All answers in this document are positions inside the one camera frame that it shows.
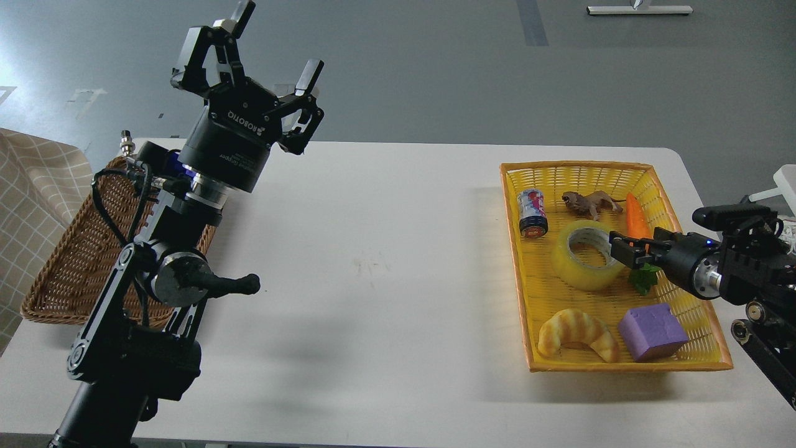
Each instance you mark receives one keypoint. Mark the yellow tape roll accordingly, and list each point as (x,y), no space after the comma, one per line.
(581,256)

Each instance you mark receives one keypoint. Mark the toy croissant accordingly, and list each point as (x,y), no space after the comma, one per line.
(576,326)

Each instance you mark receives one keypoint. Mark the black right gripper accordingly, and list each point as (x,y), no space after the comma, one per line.
(689,260)

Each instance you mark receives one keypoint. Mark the small drink can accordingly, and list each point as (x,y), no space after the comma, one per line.
(533,219)

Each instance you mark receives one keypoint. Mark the purple foam block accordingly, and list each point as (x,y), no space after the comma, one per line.
(652,332)

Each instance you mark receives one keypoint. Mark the brown wicker basket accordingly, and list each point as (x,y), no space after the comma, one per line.
(68,286)

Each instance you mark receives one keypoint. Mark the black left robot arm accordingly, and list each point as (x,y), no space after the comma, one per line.
(139,344)

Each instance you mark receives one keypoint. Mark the beige checkered cloth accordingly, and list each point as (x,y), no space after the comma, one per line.
(43,185)

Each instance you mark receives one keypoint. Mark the brown toy lion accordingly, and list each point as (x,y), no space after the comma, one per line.
(590,204)

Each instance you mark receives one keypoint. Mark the white metal floor bar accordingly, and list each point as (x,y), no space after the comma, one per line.
(638,11)

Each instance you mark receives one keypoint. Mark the yellow plastic basket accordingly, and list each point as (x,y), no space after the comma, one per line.
(541,293)

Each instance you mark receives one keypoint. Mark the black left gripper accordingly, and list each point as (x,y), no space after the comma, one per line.
(233,140)

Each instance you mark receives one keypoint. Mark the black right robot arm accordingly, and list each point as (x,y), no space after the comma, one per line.
(749,266)

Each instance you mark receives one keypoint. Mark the orange toy carrot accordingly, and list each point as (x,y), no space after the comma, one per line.
(636,223)

